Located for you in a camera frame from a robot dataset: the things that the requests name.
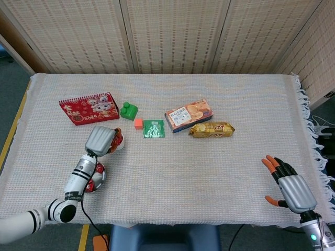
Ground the orange floor block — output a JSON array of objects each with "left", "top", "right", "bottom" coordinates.
[{"left": 93, "top": 234, "right": 109, "bottom": 251}]

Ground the green toy block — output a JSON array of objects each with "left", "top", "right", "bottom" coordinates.
[{"left": 119, "top": 101, "right": 139, "bottom": 121}]

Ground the orange blue biscuit box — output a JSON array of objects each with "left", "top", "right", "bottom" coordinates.
[{"left": 164, "top": 98, "right": 214, "bottom": 134}]

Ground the blue background object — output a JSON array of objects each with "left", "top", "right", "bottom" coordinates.
[{"left": 0, "top": 43, "right": 14, "bottom": 63}]

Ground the black left hand cable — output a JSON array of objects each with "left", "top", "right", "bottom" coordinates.
[{"left": 80, "top": 149, "right": 110, "bottom": 251}]

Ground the red desk calendar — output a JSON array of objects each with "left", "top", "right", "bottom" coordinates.
[{"left": 59, "top": 92, "right": 120, "bottom": 127}]

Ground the green foil sachet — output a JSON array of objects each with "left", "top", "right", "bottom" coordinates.
[{"left": 142, "top": 119, "right": 166, "bottom": 139}]

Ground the white paper cup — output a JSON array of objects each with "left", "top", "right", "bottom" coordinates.
[{"left": 111, "top": 130, "right": 126, "bottom": 155}]

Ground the blue cushioned chair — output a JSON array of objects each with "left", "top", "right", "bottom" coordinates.
[{"left": 109, "top": 224, "right": 222, "bottom": 251}]

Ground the black floor cable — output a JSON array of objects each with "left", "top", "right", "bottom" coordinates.
[{"left": 229, "top": 224, "right": 247, "bottom": 251}]

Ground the white waffle tablecloth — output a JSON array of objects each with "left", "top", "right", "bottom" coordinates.
[{"left": 0, "top": 72, "right": 335, "bottom": 229}]

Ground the round metal plate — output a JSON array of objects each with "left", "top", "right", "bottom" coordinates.
[{"left": 85, "top": 162, "right": 107, "bottom": 193}]

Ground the golden biscuit packet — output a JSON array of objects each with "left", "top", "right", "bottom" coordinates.
[{"left": 188, "top": 122, "right": 236, "bottom": 139}]

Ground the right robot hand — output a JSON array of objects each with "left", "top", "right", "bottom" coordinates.
[{"left": 261, "top": 155, "right": 318, "bottom": 214}]

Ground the woven bamboo screen panel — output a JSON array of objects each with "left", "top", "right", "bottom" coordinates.
[
  {"left": 273, "top": 0, "right": 335, "bottom": 105},
  {"left": 210, "top": 0, "right": 325, "bottom": 74},
  {"left": 0, "top": 0, "right": 136, "bottom": 74},
  {"left": 119, "top": 0, "right": 232, "bottom": 74},
  {"left": 0, "top": 7, "right": 52, "bottom": 76}
]

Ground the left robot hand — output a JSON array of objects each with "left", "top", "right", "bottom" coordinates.
[{"left": 85, "top": 125, "right": 124, "bottom": 157}]

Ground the white cable bundle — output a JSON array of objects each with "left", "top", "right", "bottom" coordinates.
[{"left": 310, "top": 115, "right": 331, "bottom": 136}]

